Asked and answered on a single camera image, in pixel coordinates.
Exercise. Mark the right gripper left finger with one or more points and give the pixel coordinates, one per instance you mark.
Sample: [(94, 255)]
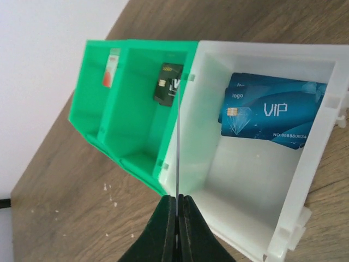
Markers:
[(157, 242)]

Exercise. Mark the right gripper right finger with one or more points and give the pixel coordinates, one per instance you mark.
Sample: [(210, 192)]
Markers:
[(195, 240)]

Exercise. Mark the blue credit card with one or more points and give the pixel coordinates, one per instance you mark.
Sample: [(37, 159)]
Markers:
[(178, 144), (258, 112)]

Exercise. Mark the blue card in bin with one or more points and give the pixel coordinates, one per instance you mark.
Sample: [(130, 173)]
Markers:
[(243, 79)]

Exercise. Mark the black card in bin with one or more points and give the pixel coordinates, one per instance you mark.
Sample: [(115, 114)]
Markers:
[(167, 83)]

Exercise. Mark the red white card in bin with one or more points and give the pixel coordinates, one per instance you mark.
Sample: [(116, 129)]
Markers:
[(111, 67)]

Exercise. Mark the green white sorting bin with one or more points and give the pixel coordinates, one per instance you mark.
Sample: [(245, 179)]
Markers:
[(250, 192)]

